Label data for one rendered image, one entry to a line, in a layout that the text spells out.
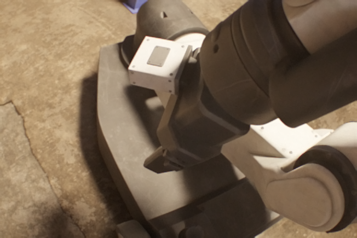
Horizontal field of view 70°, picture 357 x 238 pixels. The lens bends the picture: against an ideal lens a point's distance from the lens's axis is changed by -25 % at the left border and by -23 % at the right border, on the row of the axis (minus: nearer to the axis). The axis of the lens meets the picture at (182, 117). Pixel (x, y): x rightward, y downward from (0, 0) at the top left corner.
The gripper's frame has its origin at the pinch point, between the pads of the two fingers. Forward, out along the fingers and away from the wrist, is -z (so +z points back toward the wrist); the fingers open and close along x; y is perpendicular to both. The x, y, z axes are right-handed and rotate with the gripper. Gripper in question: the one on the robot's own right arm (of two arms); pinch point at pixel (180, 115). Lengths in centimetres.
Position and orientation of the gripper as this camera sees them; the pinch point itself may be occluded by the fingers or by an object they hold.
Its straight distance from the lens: 34.6
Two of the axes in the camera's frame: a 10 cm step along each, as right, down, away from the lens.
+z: 4.8, -3.0, -8.2
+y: 8.3, 4.7, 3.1
